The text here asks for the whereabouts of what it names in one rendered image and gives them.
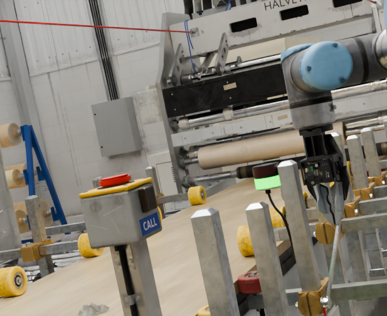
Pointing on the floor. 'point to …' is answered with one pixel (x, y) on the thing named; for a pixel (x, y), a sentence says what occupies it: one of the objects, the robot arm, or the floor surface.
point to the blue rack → (27, 133)
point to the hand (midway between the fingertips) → (335, 217)
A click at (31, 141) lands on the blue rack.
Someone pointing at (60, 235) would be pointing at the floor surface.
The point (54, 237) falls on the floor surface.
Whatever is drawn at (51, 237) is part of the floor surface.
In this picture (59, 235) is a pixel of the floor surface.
